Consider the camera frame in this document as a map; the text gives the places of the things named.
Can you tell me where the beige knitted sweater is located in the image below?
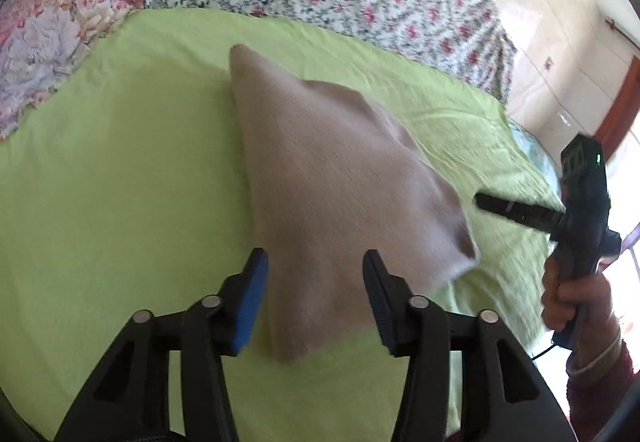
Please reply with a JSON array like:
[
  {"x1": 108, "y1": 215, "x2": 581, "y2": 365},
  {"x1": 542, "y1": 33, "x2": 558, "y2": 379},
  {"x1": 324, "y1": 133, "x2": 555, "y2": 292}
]
[{"x1": 230, "y1": 45, "x2": 478, "y2": 363}]

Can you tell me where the person's right hand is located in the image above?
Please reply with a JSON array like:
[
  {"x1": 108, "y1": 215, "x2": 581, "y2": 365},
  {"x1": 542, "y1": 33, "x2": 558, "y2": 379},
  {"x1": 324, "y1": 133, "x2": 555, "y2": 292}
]
[{"x1": 541, "y1": 256, "x2": 620, "y2": 367}]

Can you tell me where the light green bed sheet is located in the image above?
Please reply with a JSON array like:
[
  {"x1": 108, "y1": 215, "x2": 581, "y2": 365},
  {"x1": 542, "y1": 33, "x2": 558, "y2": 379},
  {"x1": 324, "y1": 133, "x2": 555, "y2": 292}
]
[{"x1": 1, "y1": 9, "x2": 558, "y2": 438}]

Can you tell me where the purple pink floral pillow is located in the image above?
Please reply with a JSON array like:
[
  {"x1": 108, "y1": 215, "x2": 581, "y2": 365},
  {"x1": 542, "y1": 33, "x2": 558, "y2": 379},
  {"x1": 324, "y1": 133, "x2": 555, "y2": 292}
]
[{"x1": 1, "y1": 0, "x2": 144, "y2": 139}]

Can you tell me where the red wooden door frame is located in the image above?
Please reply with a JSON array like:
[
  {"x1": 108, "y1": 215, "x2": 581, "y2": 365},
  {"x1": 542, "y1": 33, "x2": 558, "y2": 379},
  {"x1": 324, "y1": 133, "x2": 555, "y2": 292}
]
[{"x1": 594, "y1": 58, "x2": 640, "y2": 161}]

